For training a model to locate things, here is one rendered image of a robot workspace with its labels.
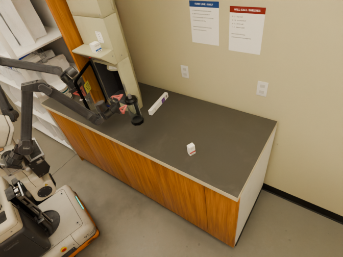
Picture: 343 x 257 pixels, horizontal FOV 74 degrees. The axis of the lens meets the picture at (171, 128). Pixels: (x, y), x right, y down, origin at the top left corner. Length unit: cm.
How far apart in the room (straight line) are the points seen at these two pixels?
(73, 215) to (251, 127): 171
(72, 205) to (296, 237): 201
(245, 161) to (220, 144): 21
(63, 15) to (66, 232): 172
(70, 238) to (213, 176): 138
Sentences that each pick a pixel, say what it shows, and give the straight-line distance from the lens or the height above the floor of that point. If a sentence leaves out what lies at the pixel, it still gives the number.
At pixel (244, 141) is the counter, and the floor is 94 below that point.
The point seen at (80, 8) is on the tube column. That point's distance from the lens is 175.
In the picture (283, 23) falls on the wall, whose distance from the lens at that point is 150.
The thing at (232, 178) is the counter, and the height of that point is 94.
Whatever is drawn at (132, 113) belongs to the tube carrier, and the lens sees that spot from 177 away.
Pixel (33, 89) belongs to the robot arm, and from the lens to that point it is 148.
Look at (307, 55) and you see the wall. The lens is 154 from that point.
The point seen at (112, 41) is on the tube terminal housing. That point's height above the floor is 156.
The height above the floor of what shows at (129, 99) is 118.
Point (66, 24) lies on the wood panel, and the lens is 191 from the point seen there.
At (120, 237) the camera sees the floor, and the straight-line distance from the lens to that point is 243.
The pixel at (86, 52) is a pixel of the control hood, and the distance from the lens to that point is 176.
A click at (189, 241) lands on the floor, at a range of 227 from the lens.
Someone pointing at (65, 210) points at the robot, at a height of 28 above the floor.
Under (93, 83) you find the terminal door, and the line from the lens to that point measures 195.
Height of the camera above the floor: 213
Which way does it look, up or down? 43 degrees down
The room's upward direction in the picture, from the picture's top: 11 degrees counter-clockwise
